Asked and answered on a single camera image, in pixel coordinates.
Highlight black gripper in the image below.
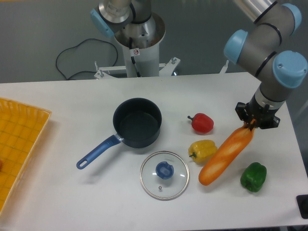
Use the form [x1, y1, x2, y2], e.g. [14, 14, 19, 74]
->
[235, 92, 281, 129]

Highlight long orange baguette bread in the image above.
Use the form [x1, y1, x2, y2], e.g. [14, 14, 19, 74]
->
[198, 119, 257, 186]

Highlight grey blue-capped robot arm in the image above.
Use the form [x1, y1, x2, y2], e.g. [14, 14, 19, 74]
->
[90, 0, 308, 129]

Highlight red bell pepper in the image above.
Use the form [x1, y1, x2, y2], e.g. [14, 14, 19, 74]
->
[187, 113, 214, 134]

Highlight green bell pepper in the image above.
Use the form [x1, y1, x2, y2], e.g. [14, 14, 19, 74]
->
[240, 162, 267, 193]

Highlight yellow bell pepper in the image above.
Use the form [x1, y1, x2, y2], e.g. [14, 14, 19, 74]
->
[188, 140, 218, 164]

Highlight black device at table edge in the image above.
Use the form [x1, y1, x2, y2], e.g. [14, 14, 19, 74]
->
[296, 194, 308, 219]

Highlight glass lid with blue knob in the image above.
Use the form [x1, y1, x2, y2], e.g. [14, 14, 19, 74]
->
[140, 151, 190, 201]

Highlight yellow woven plastic basket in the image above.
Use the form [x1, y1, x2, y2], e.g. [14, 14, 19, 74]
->
[0, 98, 52, 212]

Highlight dark pot with blue handle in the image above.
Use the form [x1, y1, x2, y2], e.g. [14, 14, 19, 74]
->
[77, 98, 162, 169]

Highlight black cable on floor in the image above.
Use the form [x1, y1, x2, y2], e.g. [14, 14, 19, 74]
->
[55, 38, 118, 80]

